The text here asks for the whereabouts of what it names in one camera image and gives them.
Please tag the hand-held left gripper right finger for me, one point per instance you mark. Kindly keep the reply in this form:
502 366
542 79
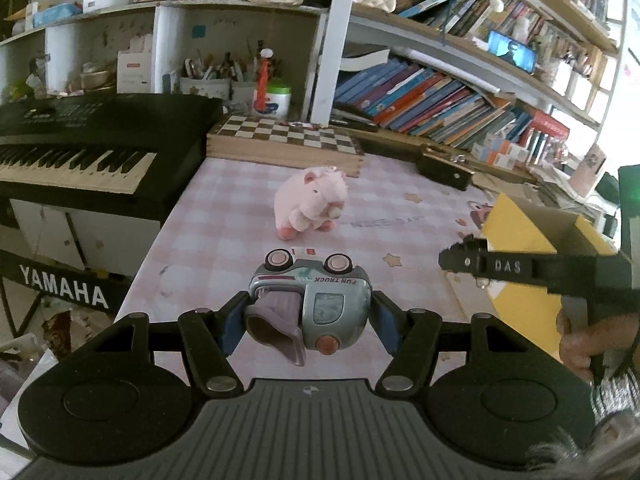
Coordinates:
385 325

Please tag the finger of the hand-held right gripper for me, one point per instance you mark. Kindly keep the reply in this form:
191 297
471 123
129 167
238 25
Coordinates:
505 267

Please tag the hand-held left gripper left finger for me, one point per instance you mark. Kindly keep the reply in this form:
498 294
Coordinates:
232 327

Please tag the yellow cardboard box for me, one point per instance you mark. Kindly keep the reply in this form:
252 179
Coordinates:
520 245

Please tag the green toy truck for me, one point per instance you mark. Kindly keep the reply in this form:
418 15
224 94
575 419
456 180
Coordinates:
325 305

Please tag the person's right forearm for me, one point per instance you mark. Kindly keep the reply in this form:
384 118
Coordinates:
615 420

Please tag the person's right hand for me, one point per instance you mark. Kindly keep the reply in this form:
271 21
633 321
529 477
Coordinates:
580 345

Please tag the brown paper envelopes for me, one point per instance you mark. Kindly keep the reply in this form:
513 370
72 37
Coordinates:
505 182

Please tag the small white card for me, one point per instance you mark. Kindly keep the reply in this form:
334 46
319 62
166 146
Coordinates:
303 251

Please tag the orange and white box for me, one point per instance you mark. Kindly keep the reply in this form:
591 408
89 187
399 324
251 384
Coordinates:
500 142
492 157

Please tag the black case with brass latches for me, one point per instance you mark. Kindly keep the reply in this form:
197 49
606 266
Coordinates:
445 167

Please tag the pink plush pig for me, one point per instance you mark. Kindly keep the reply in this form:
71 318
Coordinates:
310 200

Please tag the thick red book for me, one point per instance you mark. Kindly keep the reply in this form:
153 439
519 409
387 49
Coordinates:
550 126

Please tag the black keyboard stand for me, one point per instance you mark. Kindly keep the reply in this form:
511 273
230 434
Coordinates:
60 285

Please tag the row of colourful children's books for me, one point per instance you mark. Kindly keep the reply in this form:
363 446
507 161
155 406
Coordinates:
425 100

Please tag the wooden chessboard box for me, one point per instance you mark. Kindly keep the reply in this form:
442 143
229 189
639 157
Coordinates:
290 142

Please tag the smartphone with lit screen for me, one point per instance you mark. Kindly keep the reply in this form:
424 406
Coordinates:
512 51

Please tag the white jar with green lid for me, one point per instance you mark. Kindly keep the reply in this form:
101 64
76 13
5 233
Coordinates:
279 102

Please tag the white pen holder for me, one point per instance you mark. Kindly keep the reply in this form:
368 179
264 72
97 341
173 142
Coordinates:
200 86
242 91

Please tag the black electronic keyboard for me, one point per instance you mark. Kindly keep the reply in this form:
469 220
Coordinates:
90 130

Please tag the red bottle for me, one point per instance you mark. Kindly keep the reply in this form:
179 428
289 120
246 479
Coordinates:
262 80

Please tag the row of leaning books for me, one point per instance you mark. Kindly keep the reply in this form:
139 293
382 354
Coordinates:
500 10

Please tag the white box with red label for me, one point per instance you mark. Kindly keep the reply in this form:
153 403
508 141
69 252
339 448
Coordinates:
134 67

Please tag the white bookshelf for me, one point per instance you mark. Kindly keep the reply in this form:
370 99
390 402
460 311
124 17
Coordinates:
330 35

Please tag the white tissue box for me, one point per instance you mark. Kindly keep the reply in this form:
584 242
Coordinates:
106 1

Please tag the blue packet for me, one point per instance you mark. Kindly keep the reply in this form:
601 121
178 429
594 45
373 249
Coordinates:
56 14

